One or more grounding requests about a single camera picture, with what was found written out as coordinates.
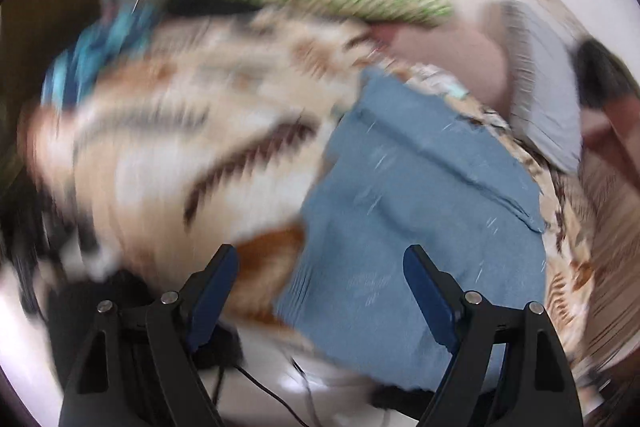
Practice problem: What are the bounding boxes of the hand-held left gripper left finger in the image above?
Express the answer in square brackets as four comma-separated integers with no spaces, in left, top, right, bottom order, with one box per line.
[59,244,240,427]

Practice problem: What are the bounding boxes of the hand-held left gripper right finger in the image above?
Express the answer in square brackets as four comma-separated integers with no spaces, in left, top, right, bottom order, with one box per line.
[403,244,584,427]

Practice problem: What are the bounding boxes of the blue knit sweater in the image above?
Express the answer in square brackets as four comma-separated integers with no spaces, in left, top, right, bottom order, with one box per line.
[274,66,549,392]

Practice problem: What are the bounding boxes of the person's black trousers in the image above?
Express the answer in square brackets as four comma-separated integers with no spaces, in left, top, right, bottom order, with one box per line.
[44,271,437,410]

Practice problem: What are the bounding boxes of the leaf print blanket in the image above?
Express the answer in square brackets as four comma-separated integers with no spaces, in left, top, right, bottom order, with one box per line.
[19,6,601,360]

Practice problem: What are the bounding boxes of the striped floral quilt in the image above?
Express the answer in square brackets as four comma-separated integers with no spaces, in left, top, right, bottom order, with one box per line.
[575,146,640,375]

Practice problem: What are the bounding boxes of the white and mint sock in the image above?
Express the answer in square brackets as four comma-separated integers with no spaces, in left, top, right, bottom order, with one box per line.
[432,77,471,102]

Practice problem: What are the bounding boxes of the grey pillow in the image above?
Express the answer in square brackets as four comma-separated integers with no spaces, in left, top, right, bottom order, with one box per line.
[499,0,585,174]

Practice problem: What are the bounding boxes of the pink bolster pillow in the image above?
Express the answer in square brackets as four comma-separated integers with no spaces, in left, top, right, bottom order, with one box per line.
[372,21,512,118]

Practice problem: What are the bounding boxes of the teal patterned cloth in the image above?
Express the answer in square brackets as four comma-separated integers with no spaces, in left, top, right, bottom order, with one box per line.
[41,3,162,108]

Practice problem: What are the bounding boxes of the dark furry garment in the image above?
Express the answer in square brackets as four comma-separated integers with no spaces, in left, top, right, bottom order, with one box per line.
[574,38,640,118]

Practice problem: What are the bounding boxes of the black cable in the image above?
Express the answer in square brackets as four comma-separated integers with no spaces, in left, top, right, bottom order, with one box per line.
[214,359,312,427]

